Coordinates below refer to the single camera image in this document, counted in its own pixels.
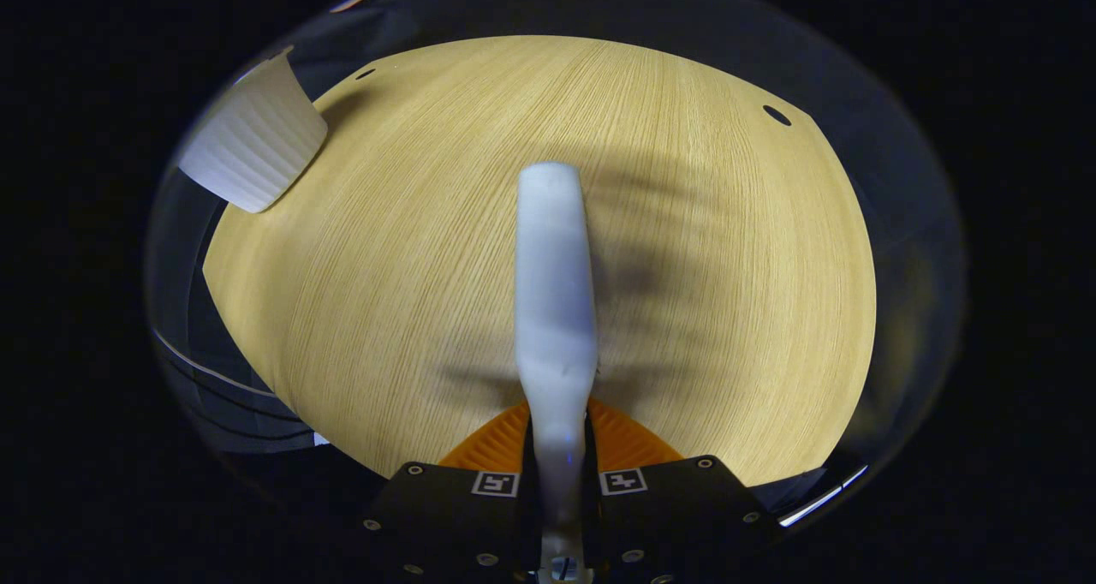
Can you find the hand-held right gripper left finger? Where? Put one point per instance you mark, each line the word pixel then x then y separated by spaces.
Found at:
pixel 445 524

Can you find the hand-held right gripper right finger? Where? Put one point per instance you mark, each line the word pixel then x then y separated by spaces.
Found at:
pixel 685 515

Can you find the small grey broom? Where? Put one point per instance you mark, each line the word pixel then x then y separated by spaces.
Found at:
pixel 555 293

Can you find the white ribbed garbage bin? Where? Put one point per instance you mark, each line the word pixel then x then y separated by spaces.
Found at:
pixel 253 139

